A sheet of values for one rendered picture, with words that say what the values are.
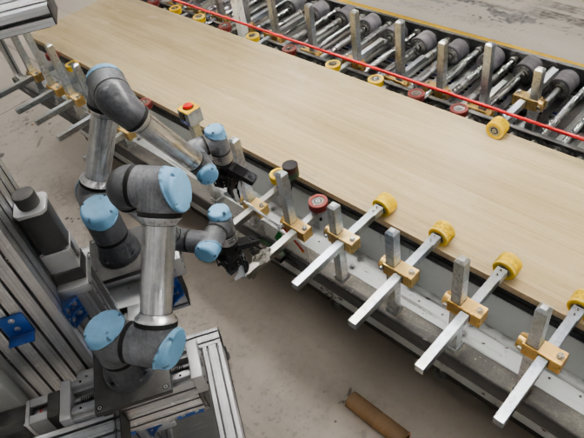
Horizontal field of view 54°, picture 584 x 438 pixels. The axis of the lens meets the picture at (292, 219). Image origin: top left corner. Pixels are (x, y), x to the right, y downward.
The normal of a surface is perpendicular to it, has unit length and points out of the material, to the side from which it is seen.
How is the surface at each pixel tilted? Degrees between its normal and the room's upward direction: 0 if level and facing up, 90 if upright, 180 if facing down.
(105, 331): 7
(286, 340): 0
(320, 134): 0
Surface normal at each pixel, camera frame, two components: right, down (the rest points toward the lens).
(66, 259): 0.27, 0.65
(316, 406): -0.14, -0.70
